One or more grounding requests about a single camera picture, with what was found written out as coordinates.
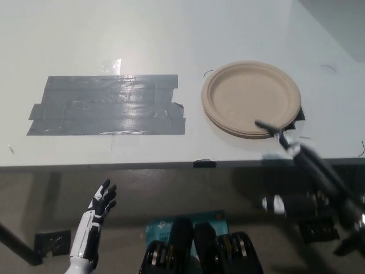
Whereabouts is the black floor tape patch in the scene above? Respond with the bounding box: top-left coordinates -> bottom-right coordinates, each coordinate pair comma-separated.
298,219 -> 340,244
34,229 -> 72,257

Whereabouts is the clear tape piece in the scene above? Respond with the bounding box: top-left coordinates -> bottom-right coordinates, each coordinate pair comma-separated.
101,58 -> 123,77

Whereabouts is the stack of beige paper plates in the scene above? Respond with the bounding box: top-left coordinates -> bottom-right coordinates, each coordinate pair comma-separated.
201,60 -> 302,140

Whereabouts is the teal cardboard box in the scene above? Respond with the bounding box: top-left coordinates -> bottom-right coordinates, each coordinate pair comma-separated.
144,210 -> 229,257

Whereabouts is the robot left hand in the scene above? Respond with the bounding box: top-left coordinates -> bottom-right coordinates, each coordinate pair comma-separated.
86,179 -> 118,227

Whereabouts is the small black tape strip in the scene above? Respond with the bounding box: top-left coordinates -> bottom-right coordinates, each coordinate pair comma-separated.
193,159 -> 217,169

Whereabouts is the grey duct tape patch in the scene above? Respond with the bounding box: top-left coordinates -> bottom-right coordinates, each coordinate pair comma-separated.
26,74 -> 186,136

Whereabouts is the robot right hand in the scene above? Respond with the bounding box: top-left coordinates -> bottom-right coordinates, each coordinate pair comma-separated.
254,120 -> 365,257

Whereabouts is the black table leg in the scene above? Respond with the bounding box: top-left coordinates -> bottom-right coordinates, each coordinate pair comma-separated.
0,220 -> 44,265

